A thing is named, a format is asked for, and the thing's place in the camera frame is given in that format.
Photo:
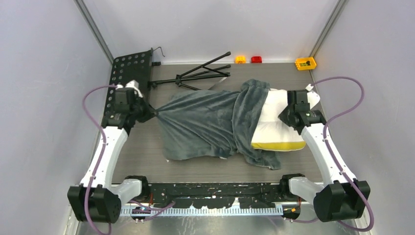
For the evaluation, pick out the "white yellow black pillow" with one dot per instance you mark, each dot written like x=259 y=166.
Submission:
x=271 y=133

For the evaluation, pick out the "grey fluffy pillowcase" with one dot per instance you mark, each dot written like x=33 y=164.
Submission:
x=215 y=123

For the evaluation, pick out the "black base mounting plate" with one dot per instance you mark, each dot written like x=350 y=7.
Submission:
x=215 y=195

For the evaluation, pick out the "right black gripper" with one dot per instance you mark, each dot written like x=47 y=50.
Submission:
x=284 y=116

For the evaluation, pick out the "orange toy brick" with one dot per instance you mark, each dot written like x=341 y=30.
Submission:
x=240 y=59

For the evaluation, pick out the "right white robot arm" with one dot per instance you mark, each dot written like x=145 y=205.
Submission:
x=327 y=165

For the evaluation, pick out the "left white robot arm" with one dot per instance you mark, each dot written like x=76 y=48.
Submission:
x=103 y=162

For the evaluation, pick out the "black folding tripod stand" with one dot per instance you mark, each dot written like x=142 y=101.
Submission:
x=200 y=72

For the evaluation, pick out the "black perforated music stand tray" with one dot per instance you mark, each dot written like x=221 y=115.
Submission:
x=138 y=67

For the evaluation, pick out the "red toy brick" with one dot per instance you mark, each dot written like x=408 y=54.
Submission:
x=256 y=59

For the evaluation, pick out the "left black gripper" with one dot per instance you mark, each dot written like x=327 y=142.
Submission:
x=150 y=112

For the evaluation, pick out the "yellow toy block with knob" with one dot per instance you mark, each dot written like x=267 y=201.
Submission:
x=305 y=63

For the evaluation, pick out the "aluminium rail with ruler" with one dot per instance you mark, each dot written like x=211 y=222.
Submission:
x=335 y=201

